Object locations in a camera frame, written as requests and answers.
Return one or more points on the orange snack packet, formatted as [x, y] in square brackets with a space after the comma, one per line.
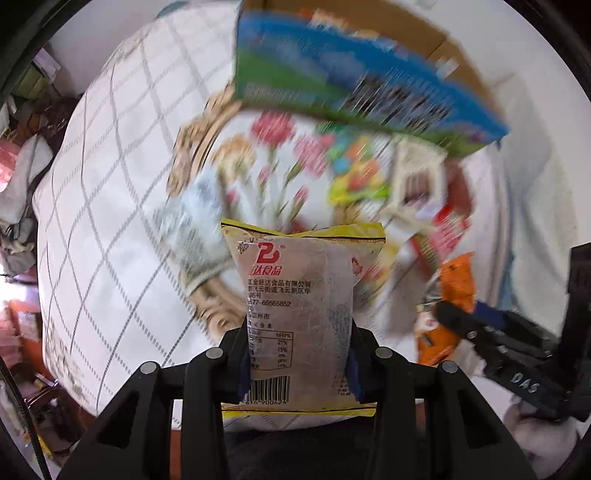
[455, 281]

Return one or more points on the white cloth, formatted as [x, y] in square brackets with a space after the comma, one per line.
[540, 434]

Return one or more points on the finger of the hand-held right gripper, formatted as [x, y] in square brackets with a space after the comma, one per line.
[493, 314]
[457, 319]

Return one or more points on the colourful candy packet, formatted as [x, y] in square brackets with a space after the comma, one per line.
[358, 175]

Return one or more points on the pile of clothes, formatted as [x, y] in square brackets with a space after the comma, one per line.
[21, 184]

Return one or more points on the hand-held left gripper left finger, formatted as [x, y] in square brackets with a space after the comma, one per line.
[243, 369]

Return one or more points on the dark cloth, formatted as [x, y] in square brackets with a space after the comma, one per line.
[300, 450]

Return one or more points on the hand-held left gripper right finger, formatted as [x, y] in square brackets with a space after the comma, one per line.
[355, 369]

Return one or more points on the red snack packet with crown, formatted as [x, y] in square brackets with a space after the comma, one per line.
[445, 235]

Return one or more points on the cardboard box with blue print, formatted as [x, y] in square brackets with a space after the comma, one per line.
[332, 69]

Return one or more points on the cream snack box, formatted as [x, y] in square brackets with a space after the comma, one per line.
[418, 175]

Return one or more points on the yellow snack packet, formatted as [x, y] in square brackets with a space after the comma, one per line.
[295, 295]

